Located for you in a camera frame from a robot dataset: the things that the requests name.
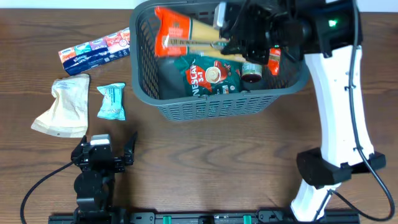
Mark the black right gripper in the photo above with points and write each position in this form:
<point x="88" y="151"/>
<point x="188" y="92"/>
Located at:
<point x="249" y="52"/>

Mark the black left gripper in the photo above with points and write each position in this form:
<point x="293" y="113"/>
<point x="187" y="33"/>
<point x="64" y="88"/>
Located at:
<point x="79" y="155"/>

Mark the light blue snack packet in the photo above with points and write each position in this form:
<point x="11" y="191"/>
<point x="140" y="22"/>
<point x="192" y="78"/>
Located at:
<point x="112" y="104"/>

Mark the green lid jar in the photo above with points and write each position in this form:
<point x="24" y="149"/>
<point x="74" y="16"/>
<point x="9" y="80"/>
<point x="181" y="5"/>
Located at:
<point x="251" y="72"/>

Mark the beige paper pouch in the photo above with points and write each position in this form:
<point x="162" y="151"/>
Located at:
<point x="68" y="115"/>

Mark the green Nescafe coffee bag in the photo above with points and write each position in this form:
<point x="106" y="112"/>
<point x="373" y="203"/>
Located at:
<point x="208" y="75"/>

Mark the red spaghetti packet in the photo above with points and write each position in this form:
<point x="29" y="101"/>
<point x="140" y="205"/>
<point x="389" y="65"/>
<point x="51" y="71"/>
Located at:
<point x="180" y="35"/>

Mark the grey plastic basket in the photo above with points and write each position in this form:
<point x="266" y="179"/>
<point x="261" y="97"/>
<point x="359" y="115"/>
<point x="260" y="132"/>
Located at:
<point x="157" y="82"/>

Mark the Kleenex tissue multipack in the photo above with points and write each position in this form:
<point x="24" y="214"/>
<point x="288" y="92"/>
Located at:
<point x="94" y="53"/>

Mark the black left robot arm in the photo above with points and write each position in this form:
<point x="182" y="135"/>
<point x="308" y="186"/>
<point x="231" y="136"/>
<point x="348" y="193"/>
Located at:
<point x="95" y="189"/>

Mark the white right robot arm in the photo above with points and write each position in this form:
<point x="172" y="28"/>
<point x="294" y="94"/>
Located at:
<point x="328" y="37"/>

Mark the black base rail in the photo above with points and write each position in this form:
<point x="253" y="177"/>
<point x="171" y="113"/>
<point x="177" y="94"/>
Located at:
<point x="122" y="216"/>

